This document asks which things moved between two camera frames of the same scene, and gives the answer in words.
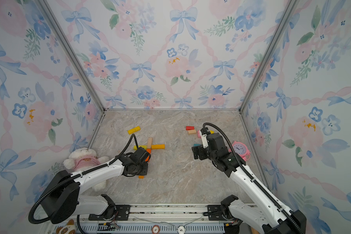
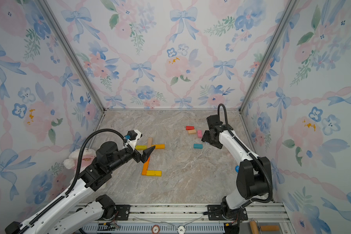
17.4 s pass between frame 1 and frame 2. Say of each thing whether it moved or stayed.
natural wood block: stayed
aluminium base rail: stayed
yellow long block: moved
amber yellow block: stayed
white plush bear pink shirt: stayed
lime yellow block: stayed
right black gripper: moved
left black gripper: moved
